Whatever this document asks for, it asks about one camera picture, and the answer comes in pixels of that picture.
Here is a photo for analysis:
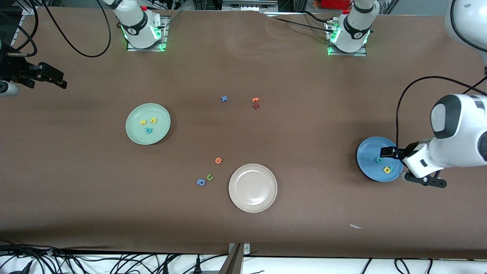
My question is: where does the metal corner bracket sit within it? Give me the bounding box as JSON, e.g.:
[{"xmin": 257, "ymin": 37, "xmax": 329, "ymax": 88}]
[{"xmin": 228, "ymin": 243, "xmax": 251, "ymax": 255}]

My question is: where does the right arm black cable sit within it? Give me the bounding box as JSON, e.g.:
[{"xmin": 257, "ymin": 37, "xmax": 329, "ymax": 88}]
[{"xmin": 8, "ymin": 0, "xmax": 111, "ymax": 58}]

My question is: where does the blue round plate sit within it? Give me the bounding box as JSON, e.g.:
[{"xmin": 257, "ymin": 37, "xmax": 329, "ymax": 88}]
[{"xmin": 356, "ymin": 137, "xmax": 404, "ymax": 182}]

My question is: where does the beige round plate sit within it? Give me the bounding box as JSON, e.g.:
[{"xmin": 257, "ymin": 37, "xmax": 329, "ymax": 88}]
[{"xmin": 229, "ymin": 164, "xmax": 278, "ymax": 213}]

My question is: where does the black base power cable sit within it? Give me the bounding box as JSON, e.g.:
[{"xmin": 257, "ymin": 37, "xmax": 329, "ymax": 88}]
[{"xmin": 266, "ymin": 11, "xmax": 335, "ymax": 33}]

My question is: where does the black cable bundle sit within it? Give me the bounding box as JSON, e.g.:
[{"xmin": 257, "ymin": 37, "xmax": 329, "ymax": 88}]
[{"xmin": 0, "ymin": 239, "xmax": 76, "ymax": 274}]

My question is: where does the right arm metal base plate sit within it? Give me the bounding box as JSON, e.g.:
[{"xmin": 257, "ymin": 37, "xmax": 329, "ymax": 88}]
[{"xmin": 127, "ymin": 15, "xmax": 170, "ymax": 52}]

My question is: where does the light green round plate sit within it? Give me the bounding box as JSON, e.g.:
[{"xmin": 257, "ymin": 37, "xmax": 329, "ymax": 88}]
[{"xmin": 126, "ymin": 103, "xmax": 171, "ymax": 145}]

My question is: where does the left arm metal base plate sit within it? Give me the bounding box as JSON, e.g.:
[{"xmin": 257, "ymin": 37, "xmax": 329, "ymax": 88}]
[{"xmin": 326, "ymin": 21, "xmax": 368, "ymax": 57}]

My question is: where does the aluminium side rail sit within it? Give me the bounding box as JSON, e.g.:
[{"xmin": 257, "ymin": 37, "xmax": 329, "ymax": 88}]
[{"xmin": 11, "ymin": 0, "xmax": 37, "ymax": 46}]

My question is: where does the aluminium profile beam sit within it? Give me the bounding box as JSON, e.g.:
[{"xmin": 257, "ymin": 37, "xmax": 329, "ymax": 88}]
[{"xmin": 219, "ymin": 243, "xmax": 244, "ymax": 274}]

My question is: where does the silver metal device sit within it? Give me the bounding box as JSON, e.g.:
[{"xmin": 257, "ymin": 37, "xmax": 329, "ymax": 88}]
[{"xmin": 222, "ymin": 0, "xmax": 279, "ymax": 12}]

